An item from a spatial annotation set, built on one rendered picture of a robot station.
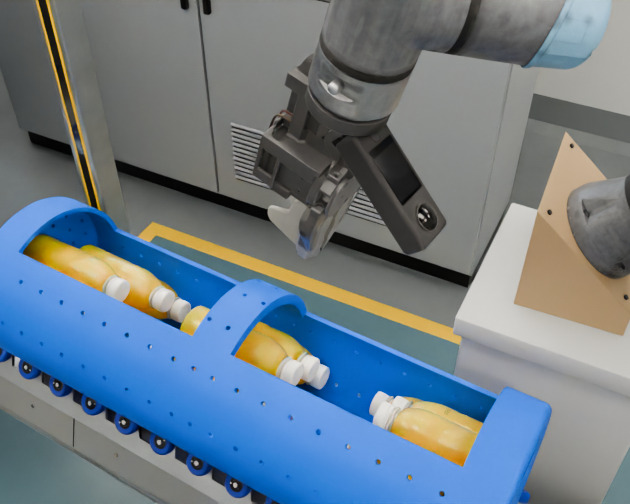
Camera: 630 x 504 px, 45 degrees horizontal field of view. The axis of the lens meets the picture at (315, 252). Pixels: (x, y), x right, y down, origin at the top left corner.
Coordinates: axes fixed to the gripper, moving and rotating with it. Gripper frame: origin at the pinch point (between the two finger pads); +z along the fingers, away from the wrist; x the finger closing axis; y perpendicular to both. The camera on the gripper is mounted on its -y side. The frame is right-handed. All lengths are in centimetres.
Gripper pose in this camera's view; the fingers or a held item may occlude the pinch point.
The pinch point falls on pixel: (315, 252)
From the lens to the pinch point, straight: 75.5
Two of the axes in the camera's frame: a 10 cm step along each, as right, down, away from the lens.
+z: -2.3, 5.8, 7.8
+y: -8.0, -5.7, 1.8
